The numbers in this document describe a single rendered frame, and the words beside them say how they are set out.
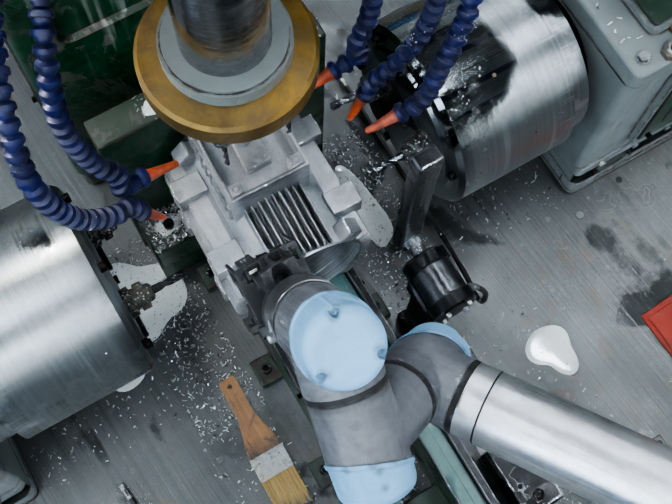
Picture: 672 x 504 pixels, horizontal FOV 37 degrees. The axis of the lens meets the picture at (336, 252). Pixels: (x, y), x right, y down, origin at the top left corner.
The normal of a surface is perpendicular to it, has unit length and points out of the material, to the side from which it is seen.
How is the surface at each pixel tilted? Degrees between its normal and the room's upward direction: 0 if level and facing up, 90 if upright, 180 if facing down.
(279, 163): 0
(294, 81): 0
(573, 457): 25
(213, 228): 0
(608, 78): 90
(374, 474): 32
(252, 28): 90
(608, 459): 15
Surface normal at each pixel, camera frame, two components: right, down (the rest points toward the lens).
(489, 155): 0.47, 0.61
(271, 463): 0.02, -0.32
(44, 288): 0.14, -0.12
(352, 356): 0.27, 0.14
